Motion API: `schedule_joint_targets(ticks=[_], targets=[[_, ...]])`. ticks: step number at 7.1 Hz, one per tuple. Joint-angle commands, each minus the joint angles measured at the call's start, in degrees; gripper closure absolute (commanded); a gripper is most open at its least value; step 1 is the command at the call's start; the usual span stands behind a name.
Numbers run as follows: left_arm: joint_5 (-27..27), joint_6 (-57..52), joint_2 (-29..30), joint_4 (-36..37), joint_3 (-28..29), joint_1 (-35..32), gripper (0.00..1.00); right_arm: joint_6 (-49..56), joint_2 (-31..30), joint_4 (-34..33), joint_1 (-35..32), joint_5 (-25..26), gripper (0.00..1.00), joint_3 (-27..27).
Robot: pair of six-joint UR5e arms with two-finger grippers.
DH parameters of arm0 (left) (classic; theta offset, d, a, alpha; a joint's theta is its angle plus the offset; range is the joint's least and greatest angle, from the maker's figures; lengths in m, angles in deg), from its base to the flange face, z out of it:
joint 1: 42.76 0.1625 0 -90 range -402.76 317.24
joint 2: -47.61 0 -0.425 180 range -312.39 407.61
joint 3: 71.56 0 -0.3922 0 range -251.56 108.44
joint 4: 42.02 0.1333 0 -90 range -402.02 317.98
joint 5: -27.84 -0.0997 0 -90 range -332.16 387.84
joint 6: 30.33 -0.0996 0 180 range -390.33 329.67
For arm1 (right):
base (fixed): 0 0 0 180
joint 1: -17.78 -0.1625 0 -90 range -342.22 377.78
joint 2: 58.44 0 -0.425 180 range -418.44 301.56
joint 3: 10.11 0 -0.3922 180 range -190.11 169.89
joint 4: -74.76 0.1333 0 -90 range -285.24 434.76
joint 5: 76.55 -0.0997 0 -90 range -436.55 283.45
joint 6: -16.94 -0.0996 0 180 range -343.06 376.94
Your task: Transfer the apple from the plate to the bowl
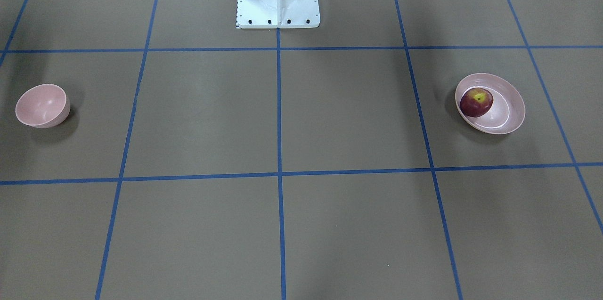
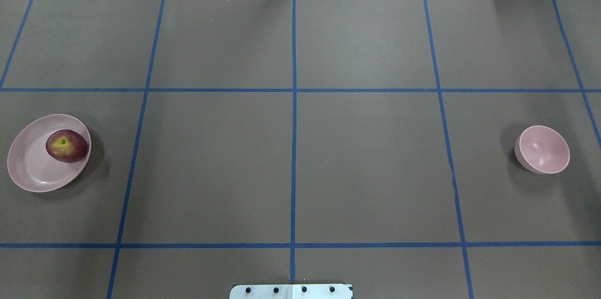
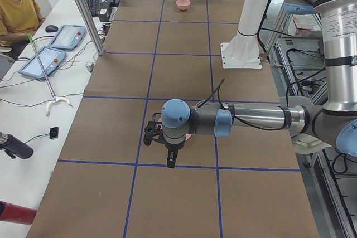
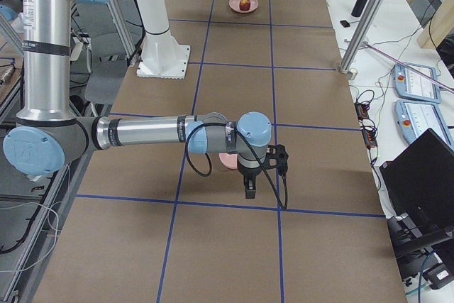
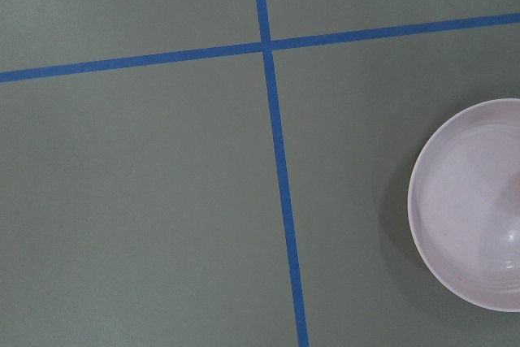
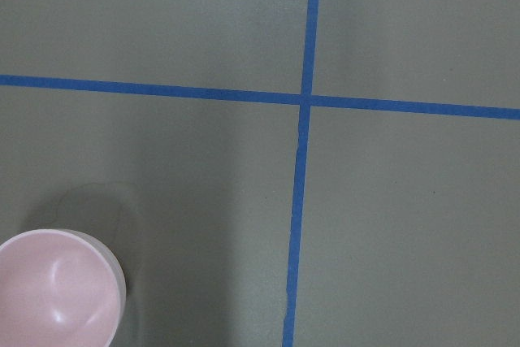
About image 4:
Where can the pink bowl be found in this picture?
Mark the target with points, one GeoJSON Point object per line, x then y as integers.
{"type": "Point", "coordinates": [229, 161]}

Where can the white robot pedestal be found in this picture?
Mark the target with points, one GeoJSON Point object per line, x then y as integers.
{"type": "Point", "coordinates": [162, 56]}

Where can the red apple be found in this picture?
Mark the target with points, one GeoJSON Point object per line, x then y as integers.
{"type": "Point", "coordinates": [244, 5]}

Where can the black laptop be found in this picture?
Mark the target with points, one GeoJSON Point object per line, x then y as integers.
{"type": "Point", "coordinates": [419, 181]}

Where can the aluminium frame post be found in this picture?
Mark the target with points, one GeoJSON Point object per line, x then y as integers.
{"type": "Point", "coordinates": [368, 15]}

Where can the small black square device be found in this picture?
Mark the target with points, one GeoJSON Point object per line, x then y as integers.
{"type": "Point", "coordinates": [345, 23]}

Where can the black orange usb hub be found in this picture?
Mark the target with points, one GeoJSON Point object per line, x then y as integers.
{"type": "Point", "coordinates": [367, 125]}

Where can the pink plate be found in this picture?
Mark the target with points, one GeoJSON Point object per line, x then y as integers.
{"type": "Point", "coordinates": [234, 6]}

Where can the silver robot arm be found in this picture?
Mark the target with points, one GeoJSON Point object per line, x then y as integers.
{"type": "Point", "coordinates": [48, 135]}

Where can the upper blue teach pendant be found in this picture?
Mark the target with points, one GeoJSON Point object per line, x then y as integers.
{"type": "Point", "coordinates": [410, 85]}

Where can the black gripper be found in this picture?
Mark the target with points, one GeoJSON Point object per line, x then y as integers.
{"type": "Point", "coordinates": [247, 173]}

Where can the blue teach pendant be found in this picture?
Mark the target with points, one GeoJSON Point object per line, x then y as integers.
{"type": "Point", "coordinates": [410, 85]}
{"type": "Point", "coordinates": [415, 117]}

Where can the reacher grabber stick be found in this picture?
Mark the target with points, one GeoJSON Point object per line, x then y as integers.
{"type": "Point", "coordinates": [409, 67]}

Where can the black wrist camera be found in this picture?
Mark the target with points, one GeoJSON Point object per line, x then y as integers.
{"type": "Point", "coordinates": [277, 158]}

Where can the lower blue teach pendant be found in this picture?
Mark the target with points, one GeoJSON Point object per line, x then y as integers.
{"type": "Point", "coordinates": [415, 117]}

